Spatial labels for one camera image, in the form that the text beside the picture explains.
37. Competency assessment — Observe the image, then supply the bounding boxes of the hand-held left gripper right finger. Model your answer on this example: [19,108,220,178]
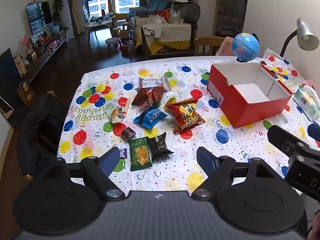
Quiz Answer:
[190,147,275,201]

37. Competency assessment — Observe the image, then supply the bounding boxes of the grey desk lamp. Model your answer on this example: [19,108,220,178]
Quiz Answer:
[279,18,320,58]

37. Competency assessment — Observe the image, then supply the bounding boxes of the wooden chair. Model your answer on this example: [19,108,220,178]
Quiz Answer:
[195,36,227,56]

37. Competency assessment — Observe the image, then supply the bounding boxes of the round coffee table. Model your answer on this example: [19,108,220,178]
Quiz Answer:
[84,15,115,45]

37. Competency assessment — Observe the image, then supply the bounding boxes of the pink flower bouquet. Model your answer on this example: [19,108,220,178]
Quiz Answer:
[21,34,34,52]

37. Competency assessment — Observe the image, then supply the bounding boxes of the red snack bag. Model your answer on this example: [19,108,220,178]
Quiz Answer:
[165,97,206,134]

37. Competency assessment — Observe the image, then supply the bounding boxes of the red cardboard box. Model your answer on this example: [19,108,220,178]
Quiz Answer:
[207,62,293,129]

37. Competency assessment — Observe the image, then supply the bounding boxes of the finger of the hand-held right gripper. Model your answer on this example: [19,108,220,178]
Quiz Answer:
[267,125,310,157]
[307,122,320,141]

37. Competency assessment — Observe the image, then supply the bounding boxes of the television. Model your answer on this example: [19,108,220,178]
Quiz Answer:
[27,1,52,34]

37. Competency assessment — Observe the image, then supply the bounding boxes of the balloon printed tablecloth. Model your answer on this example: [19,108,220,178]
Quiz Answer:
[57,52,320,198]

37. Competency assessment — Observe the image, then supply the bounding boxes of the brown paper bag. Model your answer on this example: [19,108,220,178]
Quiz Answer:
[16,81,35,107]

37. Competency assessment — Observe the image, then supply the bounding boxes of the black jacket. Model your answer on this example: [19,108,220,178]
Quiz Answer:
[16,91,69,180]

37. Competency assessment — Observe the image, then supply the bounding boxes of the green cracker packet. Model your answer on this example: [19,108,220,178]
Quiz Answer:
[128,137,153,172]

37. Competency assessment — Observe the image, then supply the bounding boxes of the white standing air conditioner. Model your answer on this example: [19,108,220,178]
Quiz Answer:
[59,0,75,39]

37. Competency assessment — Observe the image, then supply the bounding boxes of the potted plant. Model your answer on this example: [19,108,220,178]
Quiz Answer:
[52,0,65,23]

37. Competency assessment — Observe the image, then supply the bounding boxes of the pink cloth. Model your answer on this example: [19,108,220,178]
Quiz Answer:
[215,37,237,57]

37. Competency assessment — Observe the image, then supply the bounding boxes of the blue globe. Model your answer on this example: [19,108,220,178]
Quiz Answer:
[232,32,260,62]

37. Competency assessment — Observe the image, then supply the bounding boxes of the brown foil snack packet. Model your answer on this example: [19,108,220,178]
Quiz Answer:
[131,86,165,109]

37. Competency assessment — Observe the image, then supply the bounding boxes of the clear braised egg packet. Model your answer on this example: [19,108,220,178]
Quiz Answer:
[110,106,125,124]

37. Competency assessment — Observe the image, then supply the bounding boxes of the tissue pack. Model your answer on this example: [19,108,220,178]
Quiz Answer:
[292,85,320,122]

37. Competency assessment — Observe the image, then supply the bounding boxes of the cluttered sofa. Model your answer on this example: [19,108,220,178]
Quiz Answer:
[129,0,200,55]

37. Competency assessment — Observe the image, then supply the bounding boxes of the blue snack packet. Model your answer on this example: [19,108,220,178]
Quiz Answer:
[133,106,168,130]

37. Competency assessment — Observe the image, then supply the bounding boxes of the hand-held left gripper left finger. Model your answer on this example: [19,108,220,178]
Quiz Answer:
[42,147,125,201]

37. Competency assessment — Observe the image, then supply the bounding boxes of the black snack packet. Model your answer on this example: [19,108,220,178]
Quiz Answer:
[148,132,174,159]

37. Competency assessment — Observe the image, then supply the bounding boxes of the small brown snack packet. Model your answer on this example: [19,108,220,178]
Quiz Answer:
[121,127,137,142]

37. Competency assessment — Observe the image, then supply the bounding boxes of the silver snack packet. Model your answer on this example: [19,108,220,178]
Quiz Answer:
[139,75,173,92]

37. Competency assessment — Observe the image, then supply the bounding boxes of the dark television cabinet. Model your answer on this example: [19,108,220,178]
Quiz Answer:
[15,27,69,80]

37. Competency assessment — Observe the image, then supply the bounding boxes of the small round stool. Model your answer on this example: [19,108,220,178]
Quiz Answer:
[105,37,120,50]

